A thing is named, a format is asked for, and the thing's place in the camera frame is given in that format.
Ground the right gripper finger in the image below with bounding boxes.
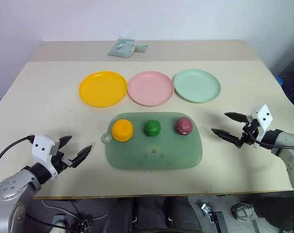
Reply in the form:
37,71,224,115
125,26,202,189
210,128,241,147
224,112,249,123

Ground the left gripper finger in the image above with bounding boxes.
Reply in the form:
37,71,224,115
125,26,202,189
72,145,93,168
58,135,73,151

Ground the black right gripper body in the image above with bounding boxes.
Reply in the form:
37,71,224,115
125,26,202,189
237,120,260,149

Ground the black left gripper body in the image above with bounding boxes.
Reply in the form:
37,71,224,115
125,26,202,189
51,150,75,174

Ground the dark red toy fruit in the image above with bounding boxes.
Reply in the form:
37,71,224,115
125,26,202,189
174,116,194,136

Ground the orange toy fruit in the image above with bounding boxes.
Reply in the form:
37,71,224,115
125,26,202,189
111,119,135,142

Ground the light green plastic plate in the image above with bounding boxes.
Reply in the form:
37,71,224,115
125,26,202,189
173,68,222,104

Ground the yellow plastic plate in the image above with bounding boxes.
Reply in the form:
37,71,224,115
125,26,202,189
78,70,128,108

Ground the green ball vegetable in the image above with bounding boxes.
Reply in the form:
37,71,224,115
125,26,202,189
143,119,162,137

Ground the pink plastic plate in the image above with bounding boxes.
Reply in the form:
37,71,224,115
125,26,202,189
127,70,175,107

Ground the black case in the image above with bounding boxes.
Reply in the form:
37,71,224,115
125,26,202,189
279,55,294,110

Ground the green translucent cutting mat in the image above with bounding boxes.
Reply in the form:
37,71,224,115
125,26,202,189
101,111,204,171

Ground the grey sneaker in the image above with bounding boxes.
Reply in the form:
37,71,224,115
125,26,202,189
231,202,256,222

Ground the dark grey rounded shape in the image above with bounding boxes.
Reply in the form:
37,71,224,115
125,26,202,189
161,196,202,233

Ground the clear bag of green items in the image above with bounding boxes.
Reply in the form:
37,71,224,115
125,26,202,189
107,38,149,59

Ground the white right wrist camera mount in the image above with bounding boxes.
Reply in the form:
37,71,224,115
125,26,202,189
246,104,274,149

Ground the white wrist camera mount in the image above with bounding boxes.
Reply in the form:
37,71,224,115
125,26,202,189
246,104,274,149
30,134,61,181

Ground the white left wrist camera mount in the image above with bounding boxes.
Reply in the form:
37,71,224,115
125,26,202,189
30,134,61,181

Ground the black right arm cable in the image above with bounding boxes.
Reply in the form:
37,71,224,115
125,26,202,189
248,132,294,150

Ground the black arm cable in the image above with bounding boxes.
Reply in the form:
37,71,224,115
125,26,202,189
0,135,34,178
248,132,294,150

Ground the white floor cable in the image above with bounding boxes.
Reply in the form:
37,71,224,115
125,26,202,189
41,199,109,222

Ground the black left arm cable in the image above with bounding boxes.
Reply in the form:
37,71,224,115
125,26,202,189
0,135,34,178

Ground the black metal bracket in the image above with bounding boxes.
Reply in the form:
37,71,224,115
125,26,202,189
201,203,228,233

